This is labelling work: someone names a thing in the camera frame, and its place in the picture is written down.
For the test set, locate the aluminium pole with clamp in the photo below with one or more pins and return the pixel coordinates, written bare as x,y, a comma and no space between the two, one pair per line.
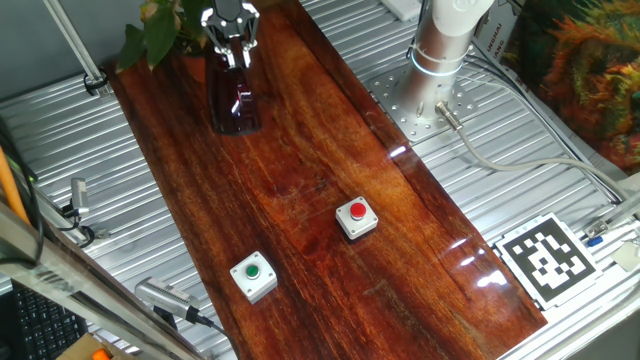
75,45

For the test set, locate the white printed carton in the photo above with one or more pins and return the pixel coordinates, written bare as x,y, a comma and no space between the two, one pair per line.
500,35

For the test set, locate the white power strip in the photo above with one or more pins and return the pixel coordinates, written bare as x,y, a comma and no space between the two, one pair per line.
400,7

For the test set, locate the red push button box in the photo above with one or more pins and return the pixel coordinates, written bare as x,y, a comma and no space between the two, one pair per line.
356,220

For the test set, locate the brown cardboard box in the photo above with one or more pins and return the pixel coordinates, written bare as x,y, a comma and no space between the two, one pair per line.
80,350

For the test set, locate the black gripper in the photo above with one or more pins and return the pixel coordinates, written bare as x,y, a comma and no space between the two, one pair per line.
230,20

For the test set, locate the small silver bracket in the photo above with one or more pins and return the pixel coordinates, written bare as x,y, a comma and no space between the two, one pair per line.
595,229

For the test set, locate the anthurium plant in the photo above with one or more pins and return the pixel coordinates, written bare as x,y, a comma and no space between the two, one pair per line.
160,35

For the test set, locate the black white fiducial tag board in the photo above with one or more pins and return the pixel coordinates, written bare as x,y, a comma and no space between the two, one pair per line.
545,260

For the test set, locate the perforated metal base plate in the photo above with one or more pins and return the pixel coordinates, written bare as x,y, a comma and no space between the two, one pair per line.
390,95

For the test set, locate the silver depth camera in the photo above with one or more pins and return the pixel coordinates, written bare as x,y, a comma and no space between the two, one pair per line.
165,295

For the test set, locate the black keyboard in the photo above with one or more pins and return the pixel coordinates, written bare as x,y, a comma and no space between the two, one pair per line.
40,325

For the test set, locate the glossy wood pattern mat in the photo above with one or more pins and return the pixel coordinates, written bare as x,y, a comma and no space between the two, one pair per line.
350,300

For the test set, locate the small white plastic piece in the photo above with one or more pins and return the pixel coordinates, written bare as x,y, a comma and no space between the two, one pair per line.
627,256

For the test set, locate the green push button box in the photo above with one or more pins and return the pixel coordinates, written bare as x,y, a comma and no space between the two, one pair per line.
252,272

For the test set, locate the orange round object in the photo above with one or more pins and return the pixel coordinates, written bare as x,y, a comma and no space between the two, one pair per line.
100,355

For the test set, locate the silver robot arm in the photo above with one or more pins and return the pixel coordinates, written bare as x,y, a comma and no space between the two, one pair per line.
435,75

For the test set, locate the small blue part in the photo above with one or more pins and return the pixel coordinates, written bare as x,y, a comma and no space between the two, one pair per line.
595,241

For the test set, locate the terracotta plant pot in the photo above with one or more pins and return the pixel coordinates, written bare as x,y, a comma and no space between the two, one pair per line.
196,70

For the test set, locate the metal frame beam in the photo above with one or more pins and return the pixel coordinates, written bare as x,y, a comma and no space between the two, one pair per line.
75,280

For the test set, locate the colourful painted cloth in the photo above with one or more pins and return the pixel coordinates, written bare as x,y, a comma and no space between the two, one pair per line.
590,75

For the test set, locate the orange pole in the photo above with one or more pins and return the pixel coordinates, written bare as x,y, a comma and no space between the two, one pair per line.
10,185

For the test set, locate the aluminium profile bar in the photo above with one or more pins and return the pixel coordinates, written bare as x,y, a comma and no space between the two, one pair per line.
625,210

